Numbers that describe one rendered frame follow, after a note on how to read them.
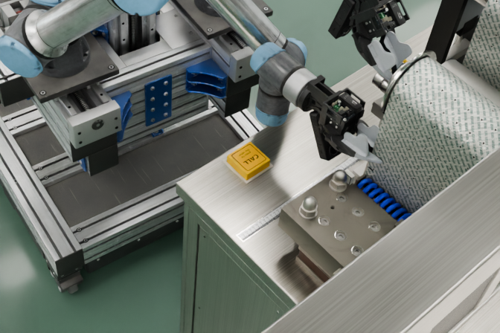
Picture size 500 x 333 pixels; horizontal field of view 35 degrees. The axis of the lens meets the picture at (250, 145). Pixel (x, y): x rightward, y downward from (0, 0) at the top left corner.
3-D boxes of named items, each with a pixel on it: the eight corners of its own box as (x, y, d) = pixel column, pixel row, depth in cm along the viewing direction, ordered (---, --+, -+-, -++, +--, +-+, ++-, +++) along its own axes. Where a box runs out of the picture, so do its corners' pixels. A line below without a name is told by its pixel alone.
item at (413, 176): (365, 175, 162) (385, 114, 148) (454, 250, 151) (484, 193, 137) (364, 176, 161) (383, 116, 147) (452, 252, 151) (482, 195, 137)
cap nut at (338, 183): (337, 175, 160) (341, 161, 156) (350, 186, 158) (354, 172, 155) (324, 183, 158) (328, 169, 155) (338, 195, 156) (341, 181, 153)
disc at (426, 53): (422, 93, 156) (443, 37, 145) (425, 94, 156) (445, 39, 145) (373, 126, 149) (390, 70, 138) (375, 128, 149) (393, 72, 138)
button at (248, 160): (249, 147, 180) (250, 140, 178) (269, 166, 177) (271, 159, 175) (225, 161, 176) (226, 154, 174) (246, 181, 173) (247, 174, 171)
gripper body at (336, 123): (342, 120, 152) (300, 85, 157) (335, 149, 158) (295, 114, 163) (369, 103, 155) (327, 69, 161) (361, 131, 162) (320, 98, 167)
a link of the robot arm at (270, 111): (295, 100, 183) (301, 66, 175) (283, 134, 176) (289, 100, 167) (263, 91, 184) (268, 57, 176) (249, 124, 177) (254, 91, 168)
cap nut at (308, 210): (308, 201, 155) (311, 187, 151) (321, 213, 153) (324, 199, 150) (295, 210, 153) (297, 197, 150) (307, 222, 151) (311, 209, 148)
